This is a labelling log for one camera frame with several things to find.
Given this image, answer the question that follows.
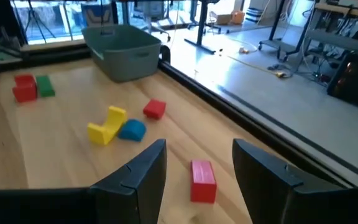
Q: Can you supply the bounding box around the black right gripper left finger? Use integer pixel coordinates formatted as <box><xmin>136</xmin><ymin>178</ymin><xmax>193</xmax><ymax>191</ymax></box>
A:
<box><xmin>0</xmin><ymin>138</ymin><xmax>168</xmax><ymax>224</ymax></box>

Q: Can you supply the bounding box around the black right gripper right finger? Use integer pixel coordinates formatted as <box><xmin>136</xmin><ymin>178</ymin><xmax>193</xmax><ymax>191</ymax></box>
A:
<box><xmin>232</xmin><ymin>138</ymin><xmax>358</xmax><ymax>224</ymax></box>

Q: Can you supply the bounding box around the blue half-round block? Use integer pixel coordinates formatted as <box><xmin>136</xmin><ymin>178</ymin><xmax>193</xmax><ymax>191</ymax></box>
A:
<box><xmin>117</xmin><ymin>118</ymin><xmax>147</xmax><ymax>142</ymax></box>

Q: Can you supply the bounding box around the yellow arch block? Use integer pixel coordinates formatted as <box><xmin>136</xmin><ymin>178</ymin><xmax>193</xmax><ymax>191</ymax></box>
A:
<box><xmin>86</xmin><ymin>105</ymin><xmax>128</xmax><ymax>146</ymax></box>

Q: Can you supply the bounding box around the red triangular block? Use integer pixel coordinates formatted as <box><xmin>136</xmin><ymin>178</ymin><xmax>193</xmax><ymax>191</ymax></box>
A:
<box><xmin>190</xmin><ymin>159</ymin><xmax>218</xmax><ymax>205</ymax></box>

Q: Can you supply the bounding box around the green wooden block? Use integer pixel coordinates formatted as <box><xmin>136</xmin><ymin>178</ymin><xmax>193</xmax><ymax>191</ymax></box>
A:
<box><xmin>35</xmin><ymin>75</ymin><xmax>56</xmax><ymax>98</ymax></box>

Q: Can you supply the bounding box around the red arch block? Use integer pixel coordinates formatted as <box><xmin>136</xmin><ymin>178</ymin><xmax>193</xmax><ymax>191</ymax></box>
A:
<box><xmin>12</xmin><ymin>73</ymin><xmax>39</xmax><ymax>104</ymax></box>

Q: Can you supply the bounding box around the small red cube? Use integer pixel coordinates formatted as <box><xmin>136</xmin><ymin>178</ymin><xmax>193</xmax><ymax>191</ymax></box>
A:
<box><xmin>142</xmin><ymin>98</ymin><xmax>167</xmax><ymax>121</ymax></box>

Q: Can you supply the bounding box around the dark green plastic bin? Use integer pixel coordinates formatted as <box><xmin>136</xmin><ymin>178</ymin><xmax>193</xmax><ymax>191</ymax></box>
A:
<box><xmin>81</xmin><ymin>24</ymin><xmax>163</xmax><ymax>83</ymax></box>

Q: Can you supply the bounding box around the black box with orange lights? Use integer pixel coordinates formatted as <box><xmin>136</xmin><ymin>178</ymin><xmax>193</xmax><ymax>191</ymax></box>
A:
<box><xmin>326</xmin><ymin>52</ymin><xmax>358</xmax><ymax>113</ymax></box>

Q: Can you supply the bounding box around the black standing desk leg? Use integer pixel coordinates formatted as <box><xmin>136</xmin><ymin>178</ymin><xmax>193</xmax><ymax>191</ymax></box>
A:
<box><xmin>184</xmin><ymin>0</ymin><xmax>222</xmax><ymax>55</ymax></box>

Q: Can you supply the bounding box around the orange bag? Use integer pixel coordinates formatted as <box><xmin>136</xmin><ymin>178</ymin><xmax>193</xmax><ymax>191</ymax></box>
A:
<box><xmin>231</xmin><ymin>9</ymin><xmax>246</xmax><ymax>25</ymax></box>

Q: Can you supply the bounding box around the cardboard box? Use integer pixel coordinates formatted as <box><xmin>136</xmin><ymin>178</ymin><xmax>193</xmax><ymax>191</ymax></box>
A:
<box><xmin>211</xmin><ymin>11</ymin><xmax>233</xmax><ymax>26</ymax></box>

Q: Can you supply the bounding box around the black metal table frame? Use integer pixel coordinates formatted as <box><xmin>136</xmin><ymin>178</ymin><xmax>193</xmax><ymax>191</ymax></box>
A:
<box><xmin>0</xmin><ymin>43</ymin><xmax>358</xmax><ymax>189</ymax></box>

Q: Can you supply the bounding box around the yellow floor cable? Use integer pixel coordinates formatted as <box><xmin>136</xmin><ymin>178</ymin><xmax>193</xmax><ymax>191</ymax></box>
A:
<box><xmin>219</xmin><ymin>49</ymin><xmax>291</xmax><ymax>78</ymax></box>

